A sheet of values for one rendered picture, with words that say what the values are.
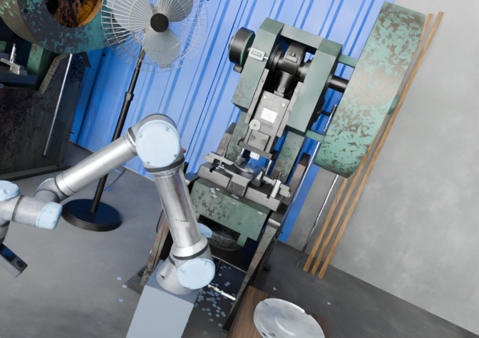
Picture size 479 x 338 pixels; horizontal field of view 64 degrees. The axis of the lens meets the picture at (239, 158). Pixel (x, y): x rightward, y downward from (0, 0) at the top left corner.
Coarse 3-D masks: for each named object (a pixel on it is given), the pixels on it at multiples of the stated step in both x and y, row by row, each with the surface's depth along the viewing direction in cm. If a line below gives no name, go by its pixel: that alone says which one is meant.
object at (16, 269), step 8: (0, 248) 106; (8, 248) 108; (0, 256) 104; (8, 256) 106; (16, 256) 109; (0, 264) 105; (8, 264) 105; (16, 264) 107; (24, 264) 109; (16, 272) 106
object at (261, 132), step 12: (264, 96) 187; (276, 96) 187; (288, 96) 193; (264, 108) 189; (276, 108) 188; (252, 120) 190; (264, 120) 190; (276, 120) 188; (252, 132) 189; (264, 132) 191; (276, 132) 189; (252, 144) 190; (264, 144) 188
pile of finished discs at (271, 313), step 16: (272, 304) 159; (288, 304) 164; (256, 320) 147; (272, 320) 149; (288, 320) 152; (304, 320) 157; (272, 336) 141; (288, 336) 143; (304, 336) 147; (320, 336) 151
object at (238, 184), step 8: (232, 168) 181; (240, 168) 186; (248, 168) 191; (232, 176) 188; (240, 176) 174; (248, 176) 179; (256, 176) 184; (232, 184) 189; (240, 184) 188; (248, 184) 187; (232, 192) 189; (240, 192) 187
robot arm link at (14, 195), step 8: (0, 184) 102; (8, 184) 103; (0, 192) 99; (8, 192) 100; (16, 192) 103; (0, 200) 99; (8, 200) 101; (16, 200) 102; (0, 208) 100; (8, 208) 101; (0, 216) 101; (8, 216) 101; (0, 224) 102; (8, 224) 105
